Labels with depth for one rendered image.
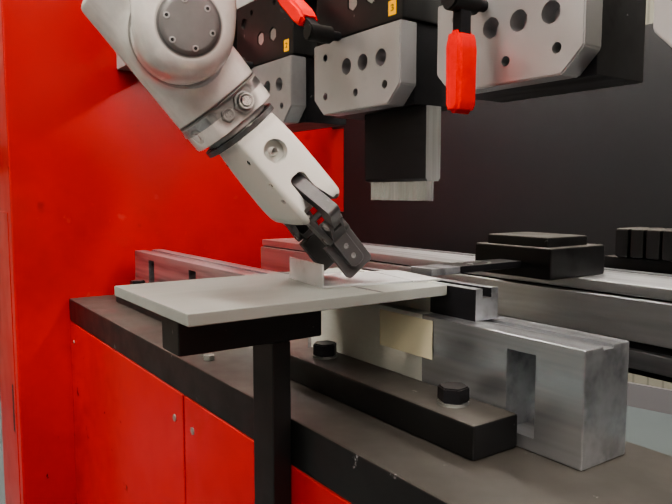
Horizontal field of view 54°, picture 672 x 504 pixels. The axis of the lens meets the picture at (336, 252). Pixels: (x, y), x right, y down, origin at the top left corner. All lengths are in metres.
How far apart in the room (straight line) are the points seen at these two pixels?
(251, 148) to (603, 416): 0.36
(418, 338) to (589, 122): 0.62
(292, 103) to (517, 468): 0.49
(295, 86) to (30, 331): 0.83
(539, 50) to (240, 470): 0.52
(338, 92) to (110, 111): 0.80
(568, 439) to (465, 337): 0.13
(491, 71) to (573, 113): 0.63
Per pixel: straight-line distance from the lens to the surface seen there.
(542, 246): 0.83
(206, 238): 1.52
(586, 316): 0.85
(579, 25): 0.52
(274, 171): 0.58
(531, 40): 0.55
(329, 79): 0.75
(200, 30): 0.51
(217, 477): 0.83
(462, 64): 0.55
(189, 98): 0.58
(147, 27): 0.51
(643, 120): 1.12
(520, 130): 1.25
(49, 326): 1.44
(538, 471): 0.55
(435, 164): 0.68
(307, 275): 0.64
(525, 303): 0.90
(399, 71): 0.66
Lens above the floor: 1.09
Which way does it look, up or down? 5 degrees down
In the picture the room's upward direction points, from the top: straight up
